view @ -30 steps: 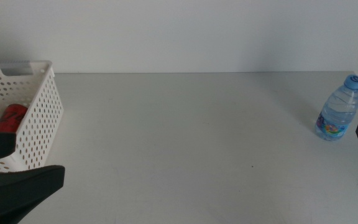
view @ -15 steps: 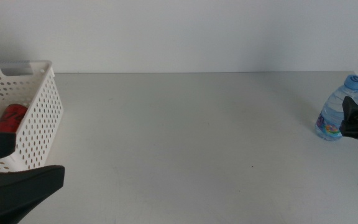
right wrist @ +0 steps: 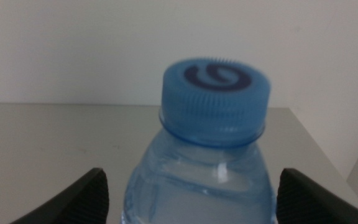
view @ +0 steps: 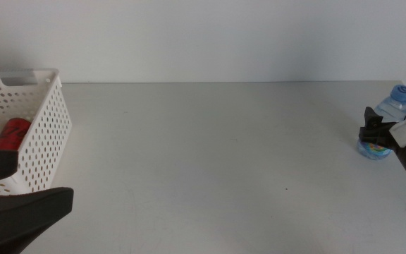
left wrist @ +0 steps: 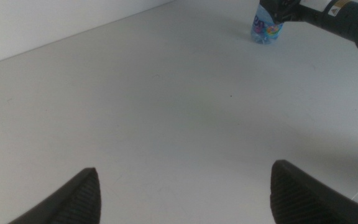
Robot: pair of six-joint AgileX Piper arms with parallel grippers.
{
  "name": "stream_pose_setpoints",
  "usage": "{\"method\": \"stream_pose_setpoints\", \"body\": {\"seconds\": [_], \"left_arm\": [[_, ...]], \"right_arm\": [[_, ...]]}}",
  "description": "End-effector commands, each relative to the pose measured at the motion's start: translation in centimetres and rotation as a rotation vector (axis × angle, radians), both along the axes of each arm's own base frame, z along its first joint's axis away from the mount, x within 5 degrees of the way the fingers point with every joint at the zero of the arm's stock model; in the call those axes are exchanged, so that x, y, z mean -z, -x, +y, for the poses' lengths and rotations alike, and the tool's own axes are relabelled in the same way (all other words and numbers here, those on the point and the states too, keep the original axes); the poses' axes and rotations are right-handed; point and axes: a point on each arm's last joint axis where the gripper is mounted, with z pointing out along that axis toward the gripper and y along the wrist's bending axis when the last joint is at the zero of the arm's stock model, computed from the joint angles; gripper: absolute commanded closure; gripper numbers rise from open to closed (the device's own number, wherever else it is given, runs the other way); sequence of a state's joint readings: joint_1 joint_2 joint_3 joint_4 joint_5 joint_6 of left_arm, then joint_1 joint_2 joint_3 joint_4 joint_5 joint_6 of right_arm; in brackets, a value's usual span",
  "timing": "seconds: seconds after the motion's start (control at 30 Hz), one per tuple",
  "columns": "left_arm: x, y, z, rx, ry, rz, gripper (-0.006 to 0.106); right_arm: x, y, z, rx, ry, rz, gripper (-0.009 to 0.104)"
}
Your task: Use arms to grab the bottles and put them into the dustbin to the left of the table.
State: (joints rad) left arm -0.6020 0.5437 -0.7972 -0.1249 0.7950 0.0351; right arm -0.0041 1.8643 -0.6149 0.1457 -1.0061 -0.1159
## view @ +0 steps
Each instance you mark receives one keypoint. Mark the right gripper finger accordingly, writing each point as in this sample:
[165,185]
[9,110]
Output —
[370,118]
[375,135]

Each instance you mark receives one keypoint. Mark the clear water bottle blue cap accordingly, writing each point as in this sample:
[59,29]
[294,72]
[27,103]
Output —
[398,95]

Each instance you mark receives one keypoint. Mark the red soda can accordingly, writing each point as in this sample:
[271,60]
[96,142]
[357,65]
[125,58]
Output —
[12,134]

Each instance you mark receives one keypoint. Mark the white perforated plastic basket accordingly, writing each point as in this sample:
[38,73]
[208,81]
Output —
[44,141]

